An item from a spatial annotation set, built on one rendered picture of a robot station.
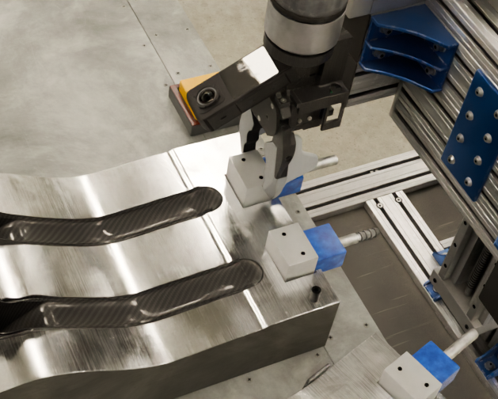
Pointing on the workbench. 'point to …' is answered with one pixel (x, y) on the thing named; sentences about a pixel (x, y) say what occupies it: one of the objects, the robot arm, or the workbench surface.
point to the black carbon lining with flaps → (51, 235)
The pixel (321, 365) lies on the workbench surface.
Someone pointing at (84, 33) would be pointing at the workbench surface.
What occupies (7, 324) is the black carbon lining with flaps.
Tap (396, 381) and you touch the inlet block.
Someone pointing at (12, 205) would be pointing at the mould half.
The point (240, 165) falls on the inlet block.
